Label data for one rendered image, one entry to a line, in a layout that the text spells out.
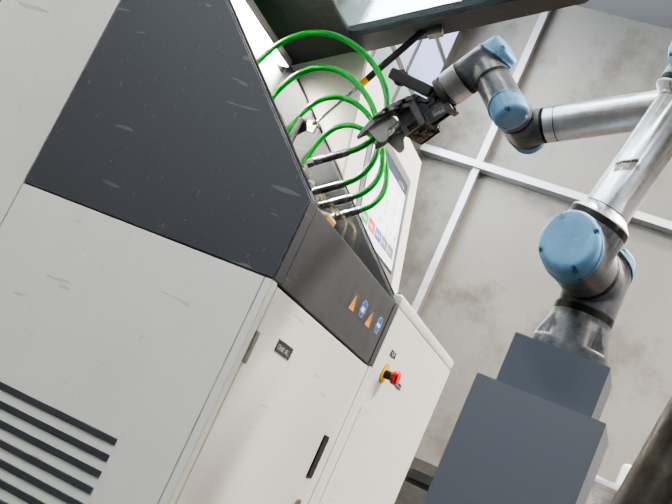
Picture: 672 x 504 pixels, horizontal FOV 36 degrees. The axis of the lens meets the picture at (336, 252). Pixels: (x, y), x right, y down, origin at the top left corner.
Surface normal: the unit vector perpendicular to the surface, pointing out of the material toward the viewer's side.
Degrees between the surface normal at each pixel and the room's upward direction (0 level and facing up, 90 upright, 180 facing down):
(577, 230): 97
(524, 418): 90
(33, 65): 90
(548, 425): 90
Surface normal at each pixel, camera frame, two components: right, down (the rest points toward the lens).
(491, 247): -0.25, -0.32
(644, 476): -0.42, -0.44
